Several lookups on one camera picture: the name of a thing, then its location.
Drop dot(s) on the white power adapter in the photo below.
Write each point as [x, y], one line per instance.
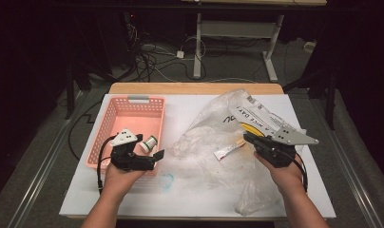
[180, 54]

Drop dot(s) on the white tube with red end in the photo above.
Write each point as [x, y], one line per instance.
[226, 152]

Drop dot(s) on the white power strip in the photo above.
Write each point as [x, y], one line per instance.
[309, 46]

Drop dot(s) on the metal floor rail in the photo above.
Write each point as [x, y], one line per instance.
[41, 177]
[355, 183]

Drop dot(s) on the white metal desk frame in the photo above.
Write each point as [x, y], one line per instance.
[198, 47]

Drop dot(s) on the pink plastic basket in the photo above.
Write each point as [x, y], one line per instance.
[130, 118]

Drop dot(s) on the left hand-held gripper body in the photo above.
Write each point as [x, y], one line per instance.
[125, 137]

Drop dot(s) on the white table cover sheet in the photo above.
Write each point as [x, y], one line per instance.
[180, 107]

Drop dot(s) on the clear plastic bag smiley print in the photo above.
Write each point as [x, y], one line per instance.
[212, 129]

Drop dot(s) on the person's left hand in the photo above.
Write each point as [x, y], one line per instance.
[119, 182]

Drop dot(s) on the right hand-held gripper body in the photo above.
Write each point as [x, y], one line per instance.
[291, 137]

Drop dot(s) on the person's right hand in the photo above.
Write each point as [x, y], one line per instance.
[286, 179]

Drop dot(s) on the small white green bottle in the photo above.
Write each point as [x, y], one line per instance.
[148, 144]

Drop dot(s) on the black stand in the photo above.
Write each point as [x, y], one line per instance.
[330, 95]
[69, 95]

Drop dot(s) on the wooden table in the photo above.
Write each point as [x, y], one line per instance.
[180, 88]

